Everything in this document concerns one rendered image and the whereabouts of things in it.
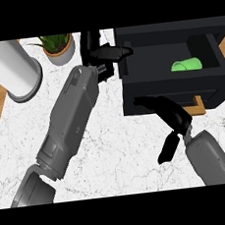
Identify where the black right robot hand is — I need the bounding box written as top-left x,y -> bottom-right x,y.
132,90 -> 199,168

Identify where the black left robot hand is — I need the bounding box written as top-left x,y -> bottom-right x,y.
77,27 -> 138,86

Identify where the white cylinder with grey base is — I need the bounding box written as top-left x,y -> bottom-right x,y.
0,37 -> 47,106

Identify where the black drawer front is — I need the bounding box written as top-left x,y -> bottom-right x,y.
119,65 -> 225,120

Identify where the black drawer cabinet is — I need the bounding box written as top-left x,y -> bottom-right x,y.
112,16 -> 225,85

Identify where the green plant in grey pot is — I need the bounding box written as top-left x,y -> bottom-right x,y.
26,32 -> 80,71

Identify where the wooden drawer handle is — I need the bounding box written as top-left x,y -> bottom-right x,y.
181,94 -> 207,118

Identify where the green cup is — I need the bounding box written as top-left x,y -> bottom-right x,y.
169,56 -> 203,73

